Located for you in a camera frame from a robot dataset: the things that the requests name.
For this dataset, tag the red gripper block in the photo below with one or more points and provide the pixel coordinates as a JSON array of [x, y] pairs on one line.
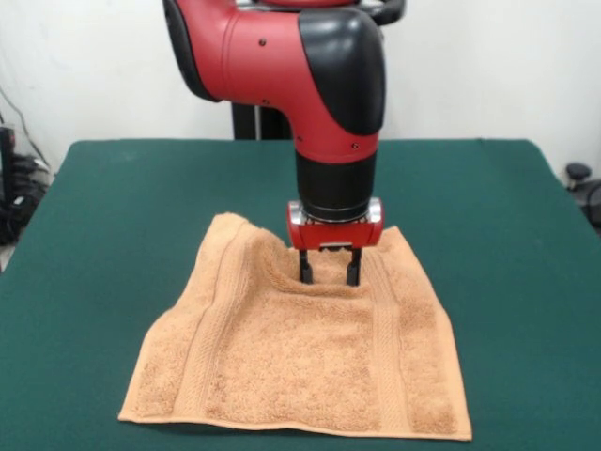
[[335, 235]]

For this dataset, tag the tan terry towel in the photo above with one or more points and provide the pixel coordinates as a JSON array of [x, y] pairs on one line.
[[291, 352]]

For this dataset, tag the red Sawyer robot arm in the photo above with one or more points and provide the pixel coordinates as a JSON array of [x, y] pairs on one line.
[[272, 61]]

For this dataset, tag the dark green table cloth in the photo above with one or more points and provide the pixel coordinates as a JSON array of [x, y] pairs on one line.
[[94, 235]]

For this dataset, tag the dark grey chair base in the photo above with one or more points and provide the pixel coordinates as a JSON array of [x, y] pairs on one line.
[[580, 173]]

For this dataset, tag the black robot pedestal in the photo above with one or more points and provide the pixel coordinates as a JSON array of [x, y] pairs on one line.
[[258, 124]]

